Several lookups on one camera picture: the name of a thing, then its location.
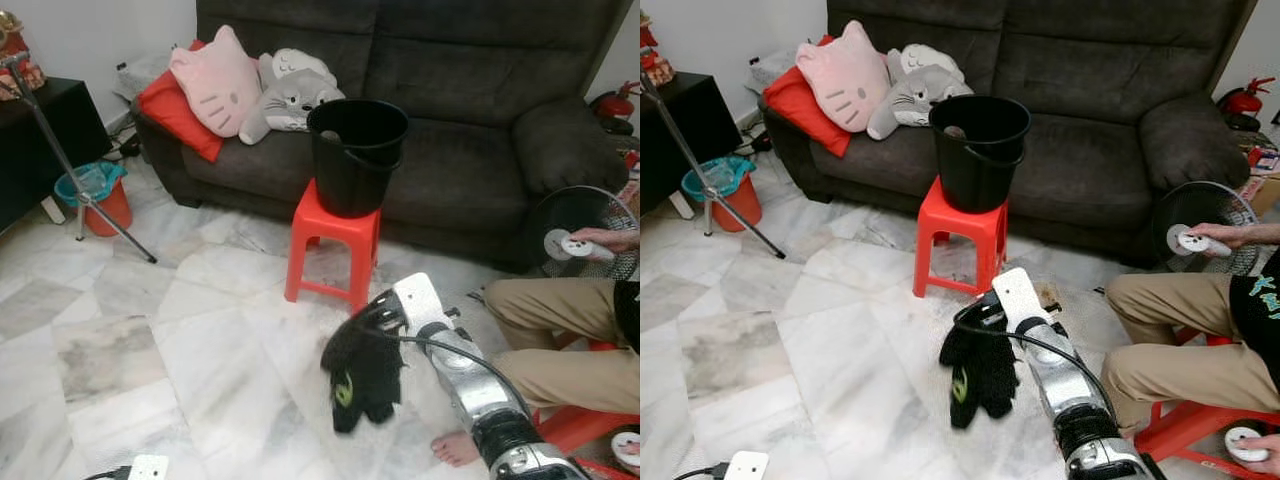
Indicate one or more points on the person's black shirted torso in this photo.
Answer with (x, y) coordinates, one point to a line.
(628, 315)
(1258, 330)

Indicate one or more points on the dark brown fabric sofa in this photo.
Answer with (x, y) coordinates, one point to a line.
(470, 150)
(1090, 150)

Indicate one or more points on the person's bare foot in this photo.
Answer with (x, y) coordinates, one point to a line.
(458, 450)

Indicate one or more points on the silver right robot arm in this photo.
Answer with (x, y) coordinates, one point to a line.
(470, 385)
(1070, 385)

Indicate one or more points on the person's left hand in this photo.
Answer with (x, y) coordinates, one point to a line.
(1268, 455)

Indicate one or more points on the grey cat plush toy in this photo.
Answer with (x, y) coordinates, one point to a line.
(920, 100)
(290, 100)

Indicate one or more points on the silver metal clothes rack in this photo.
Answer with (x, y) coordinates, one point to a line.
(60, 155)
(688, 155)

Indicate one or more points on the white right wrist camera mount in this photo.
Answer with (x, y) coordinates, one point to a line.
(425, 300)
(1022, 295)

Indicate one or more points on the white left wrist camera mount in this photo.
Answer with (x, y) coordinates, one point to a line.
(747, 467)
(148, 468)

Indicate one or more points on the red fire extinguisher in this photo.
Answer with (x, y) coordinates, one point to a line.
(1240, 100)
(612, 103)

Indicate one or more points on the red cushion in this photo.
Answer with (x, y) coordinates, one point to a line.
(175, 115)
(800, 110)

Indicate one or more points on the person's tan trousered legs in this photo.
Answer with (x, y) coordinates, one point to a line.
(1170, 300)
(560, 310)

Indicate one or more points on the person's right hand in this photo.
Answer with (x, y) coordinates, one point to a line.
(1222, 236)
(620, 240)

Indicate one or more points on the black garment with green logo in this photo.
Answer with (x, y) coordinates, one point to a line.
(360, 380)
(975, 380)

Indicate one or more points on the pink cat face pillow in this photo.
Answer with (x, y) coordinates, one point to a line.
(843, 85)
(215, 90)

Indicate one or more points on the black TV console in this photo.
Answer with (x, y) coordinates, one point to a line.
(715, 130)
(25, 170)

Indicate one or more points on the red plastic stool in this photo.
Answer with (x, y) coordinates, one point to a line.
(335, 228)
(580, 425)
(960, 225)
(1190, 420)

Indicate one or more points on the white lace cloth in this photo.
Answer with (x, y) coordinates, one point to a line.
(145, 75)
(775, 70)

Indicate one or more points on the red bin with teal liner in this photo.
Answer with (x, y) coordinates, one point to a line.
(740, 208)
(110, 215)

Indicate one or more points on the black floor fan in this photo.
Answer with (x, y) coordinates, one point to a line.
(552, 246)
(1173, 240)

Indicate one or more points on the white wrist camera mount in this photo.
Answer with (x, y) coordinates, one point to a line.
(148, 468)
(1022, 295)
(425, 300)
(747, 467)

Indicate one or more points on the person's right forearm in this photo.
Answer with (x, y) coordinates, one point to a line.
(1262, 234)

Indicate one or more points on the white handheld controller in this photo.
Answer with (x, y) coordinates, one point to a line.
(1200, 246)
(580, 246)
(628, 452)
(1243, 445)

